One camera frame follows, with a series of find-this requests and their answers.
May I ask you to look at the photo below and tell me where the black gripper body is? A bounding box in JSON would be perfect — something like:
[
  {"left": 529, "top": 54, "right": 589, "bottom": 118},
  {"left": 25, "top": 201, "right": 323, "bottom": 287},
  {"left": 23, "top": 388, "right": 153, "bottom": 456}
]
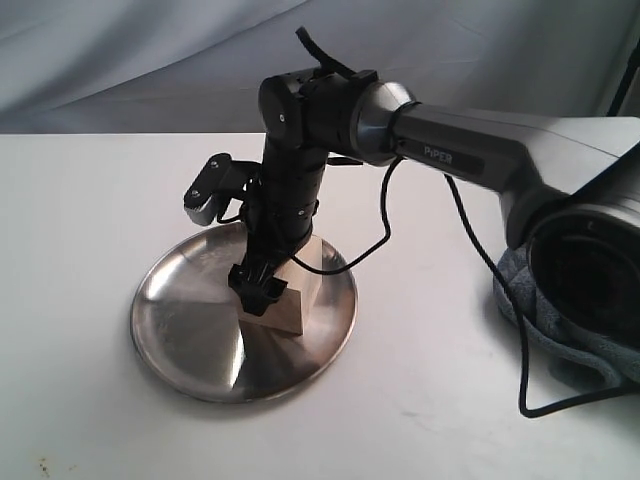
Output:
[{"left": 242, "top": 144, "right": 328, "bottom": 280}]

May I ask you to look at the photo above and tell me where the light wooden cube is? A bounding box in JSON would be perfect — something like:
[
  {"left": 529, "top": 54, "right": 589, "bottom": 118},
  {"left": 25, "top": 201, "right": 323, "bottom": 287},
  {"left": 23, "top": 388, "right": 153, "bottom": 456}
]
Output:
[{"left": 234, "top": 259, "right": 322, "bottom": 336}]

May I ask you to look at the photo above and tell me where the blue fleece towel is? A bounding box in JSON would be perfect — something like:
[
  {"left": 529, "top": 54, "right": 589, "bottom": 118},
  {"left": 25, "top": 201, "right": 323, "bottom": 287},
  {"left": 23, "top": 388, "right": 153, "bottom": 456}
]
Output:
[{"left": 497, "top": 247, "right": 639, "bottom": 392}]

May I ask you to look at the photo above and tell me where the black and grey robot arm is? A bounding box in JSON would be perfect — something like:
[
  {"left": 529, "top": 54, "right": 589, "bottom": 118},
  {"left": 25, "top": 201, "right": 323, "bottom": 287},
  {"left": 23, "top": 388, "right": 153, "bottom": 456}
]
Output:
[{"left": 228, "top": 68, "right": 639, "bottom": 345}]

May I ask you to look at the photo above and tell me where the round stainless steel plate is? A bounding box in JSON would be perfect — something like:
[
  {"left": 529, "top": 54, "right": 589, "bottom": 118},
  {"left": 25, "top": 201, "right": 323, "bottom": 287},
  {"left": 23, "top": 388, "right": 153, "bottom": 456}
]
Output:
[{"left": 130, "top": 222, "right": 358, "bottom": 404}]

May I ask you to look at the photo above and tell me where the grey backdrop cloth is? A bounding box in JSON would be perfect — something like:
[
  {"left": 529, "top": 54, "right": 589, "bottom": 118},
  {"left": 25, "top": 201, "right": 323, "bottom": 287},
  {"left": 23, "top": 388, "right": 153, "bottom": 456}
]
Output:
[{"left": 1, "top": 1, "right": 639, "bottom": 134}]

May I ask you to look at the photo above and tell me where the black stand pole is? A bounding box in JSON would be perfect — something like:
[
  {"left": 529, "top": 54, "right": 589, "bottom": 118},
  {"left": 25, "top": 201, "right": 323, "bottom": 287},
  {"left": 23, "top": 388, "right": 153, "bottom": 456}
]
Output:
[{"left": 606, "top": 44, "right": 639, "bottom": 117}]

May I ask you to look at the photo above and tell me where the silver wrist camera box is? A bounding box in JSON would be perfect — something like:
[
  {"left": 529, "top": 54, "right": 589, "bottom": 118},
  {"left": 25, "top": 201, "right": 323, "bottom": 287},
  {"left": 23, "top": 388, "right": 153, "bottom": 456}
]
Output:
[{"left": 183, "top": 153, "right": 234, "bottom": 226}]

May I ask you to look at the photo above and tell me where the black camera cable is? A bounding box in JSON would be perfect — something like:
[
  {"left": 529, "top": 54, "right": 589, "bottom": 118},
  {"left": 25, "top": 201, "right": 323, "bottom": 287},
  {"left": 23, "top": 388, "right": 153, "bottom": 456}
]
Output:
[{"left": 214, "top": 27, "right": 640, "bottom": 420}]

